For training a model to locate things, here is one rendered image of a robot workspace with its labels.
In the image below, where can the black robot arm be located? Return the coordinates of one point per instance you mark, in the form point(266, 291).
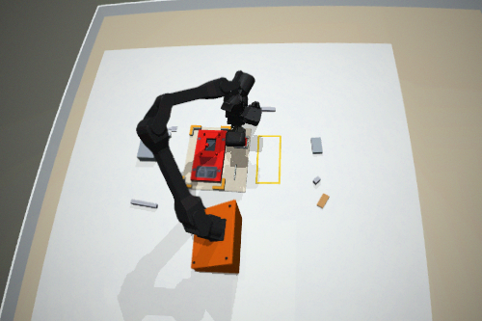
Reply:
point(153, 132)

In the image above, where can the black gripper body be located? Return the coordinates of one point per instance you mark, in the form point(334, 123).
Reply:
point(236, 138)

